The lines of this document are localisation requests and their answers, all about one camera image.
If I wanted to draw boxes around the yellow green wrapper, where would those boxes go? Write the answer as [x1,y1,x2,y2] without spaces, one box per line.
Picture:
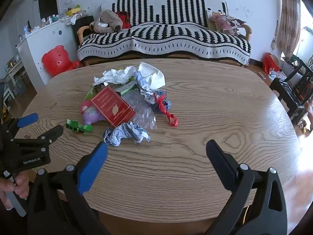
[84,86,101,101]

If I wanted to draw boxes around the green white carton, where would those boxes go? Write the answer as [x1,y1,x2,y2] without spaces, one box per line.
[115,81,137,97]

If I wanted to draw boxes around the scattered papers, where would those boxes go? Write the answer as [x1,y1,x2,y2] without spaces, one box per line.
[268,70,285,81]

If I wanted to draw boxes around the purple pink plush toy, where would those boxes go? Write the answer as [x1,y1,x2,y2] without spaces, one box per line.
[81,99,107,125]

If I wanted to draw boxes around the clear plastic bag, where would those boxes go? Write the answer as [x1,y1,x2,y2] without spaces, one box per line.
[123,92,157,130]

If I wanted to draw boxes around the pink printed pillow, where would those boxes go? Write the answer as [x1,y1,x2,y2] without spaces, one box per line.
[208,11,246,37]

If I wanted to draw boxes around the red ribbon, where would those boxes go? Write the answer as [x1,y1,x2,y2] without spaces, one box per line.
[154,92,178,127]

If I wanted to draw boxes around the yellow box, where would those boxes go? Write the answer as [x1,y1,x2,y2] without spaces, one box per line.
[65,4,85,17]

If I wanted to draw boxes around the red bag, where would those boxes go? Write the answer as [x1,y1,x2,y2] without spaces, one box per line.
[263,52,280,74]

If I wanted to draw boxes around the brown plush toy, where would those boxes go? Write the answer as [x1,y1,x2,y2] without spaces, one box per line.
[90,10,123,34]

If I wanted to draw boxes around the dark low tv cabinet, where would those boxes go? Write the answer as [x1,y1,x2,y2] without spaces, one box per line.
[269,59,313,125]

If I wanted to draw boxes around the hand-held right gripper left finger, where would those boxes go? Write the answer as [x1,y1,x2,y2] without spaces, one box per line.
[27,141,109,235]

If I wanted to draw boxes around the wooden sofa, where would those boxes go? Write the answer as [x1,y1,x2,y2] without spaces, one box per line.
[77,24,252,68]

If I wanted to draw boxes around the green cigarette pack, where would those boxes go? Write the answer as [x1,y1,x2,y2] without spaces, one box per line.
[66,119,94,134]

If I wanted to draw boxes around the red cushion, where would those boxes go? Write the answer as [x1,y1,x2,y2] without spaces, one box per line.
[115,11,130,29]

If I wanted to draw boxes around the person's left hand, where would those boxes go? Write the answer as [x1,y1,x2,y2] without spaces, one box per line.
[0,171,30,210]

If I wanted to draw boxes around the red bear plastic stool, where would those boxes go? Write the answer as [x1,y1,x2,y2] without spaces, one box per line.
[41,45,81,77]

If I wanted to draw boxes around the red cardboard box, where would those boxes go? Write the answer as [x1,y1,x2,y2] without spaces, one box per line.
[91,86,136,128]

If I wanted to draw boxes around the black bag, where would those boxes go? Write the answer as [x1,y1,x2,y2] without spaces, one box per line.
[71,15,94,47]

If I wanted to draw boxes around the dark blue wrapper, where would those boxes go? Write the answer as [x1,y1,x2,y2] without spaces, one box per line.
[150,90,172,114]

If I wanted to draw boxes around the checked curtain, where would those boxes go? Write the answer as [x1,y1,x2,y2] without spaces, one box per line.
[279,0,302,60]

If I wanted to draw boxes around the white side shelf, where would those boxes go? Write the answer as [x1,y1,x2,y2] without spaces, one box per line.
[0,57,25,110]

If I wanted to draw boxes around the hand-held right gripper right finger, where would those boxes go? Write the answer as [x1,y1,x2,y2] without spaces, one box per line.
[206,139,288,235]

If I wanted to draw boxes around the white cabinet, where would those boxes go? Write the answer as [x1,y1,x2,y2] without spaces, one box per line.
[16,17,81,91]

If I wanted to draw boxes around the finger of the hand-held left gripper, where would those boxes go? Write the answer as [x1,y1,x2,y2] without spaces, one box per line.
[5,113,39,133]
[11,125,64,152]

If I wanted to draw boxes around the sofa with striped cover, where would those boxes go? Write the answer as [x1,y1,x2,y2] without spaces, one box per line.
[77,0,252,65]

